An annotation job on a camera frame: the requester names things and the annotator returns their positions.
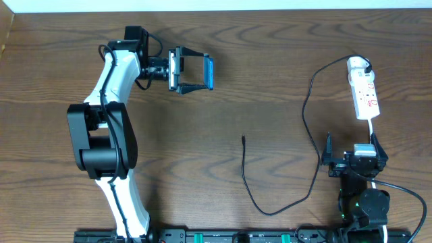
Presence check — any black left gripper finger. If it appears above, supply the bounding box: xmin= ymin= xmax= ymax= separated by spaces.
xmin=176 ymin=83 xmax=207 ymax=95
xmin=175 ymin=46 xmax=209 ymax=57

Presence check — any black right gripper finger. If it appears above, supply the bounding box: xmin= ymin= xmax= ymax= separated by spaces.
xmin=370 ymin=133 xmax=387 ymax=159
xmin=323 ymin=132 xmax=333 ymax=161

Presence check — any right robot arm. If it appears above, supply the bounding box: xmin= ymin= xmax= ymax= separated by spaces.
xmin=321 ymin=134 xmax=390 ymax=242

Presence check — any blue Samsung Galaxy smartphone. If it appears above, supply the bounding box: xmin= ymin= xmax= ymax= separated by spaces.
xmin=203 ymin=55 xmax=214 ymax=90

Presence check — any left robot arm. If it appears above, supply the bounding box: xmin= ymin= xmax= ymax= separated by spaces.
xmin=67 ymin=26 xmax=214 ymax=242

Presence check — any brown cardboard panel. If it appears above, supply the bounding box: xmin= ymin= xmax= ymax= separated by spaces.
xmin=0 ymin=0 xmax=15 ymax=57

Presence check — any white charger plug adapter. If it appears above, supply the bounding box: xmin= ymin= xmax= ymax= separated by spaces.
xmin=347 ymin=56 xmax=375 ymax=86

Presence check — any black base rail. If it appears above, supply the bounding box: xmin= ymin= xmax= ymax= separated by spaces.
xmin=72 ymin=228 xmax=411 ymax=243

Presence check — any black charging cable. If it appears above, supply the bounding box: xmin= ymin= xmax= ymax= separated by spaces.
xmin=240 ymin=53 xmax=373 ymax=217

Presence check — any white power strip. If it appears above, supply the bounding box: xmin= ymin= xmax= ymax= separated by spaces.
xmin=346 ymin=56 xmax=381 ymax=121

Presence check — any white power strip cord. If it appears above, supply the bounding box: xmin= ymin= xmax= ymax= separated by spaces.
xmin=367 ymin=117 xmax=375 ymax=144

